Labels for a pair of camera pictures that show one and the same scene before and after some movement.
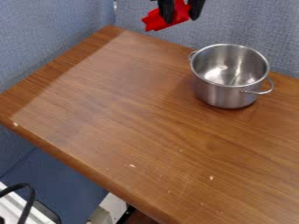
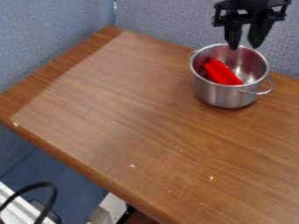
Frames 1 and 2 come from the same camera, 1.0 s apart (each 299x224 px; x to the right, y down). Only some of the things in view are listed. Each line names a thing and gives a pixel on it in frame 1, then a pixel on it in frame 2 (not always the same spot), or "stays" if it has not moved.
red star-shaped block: (154, 21) to (219, 73)
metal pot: (231, 74) stays
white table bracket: (110, 211) stays
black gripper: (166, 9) to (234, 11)
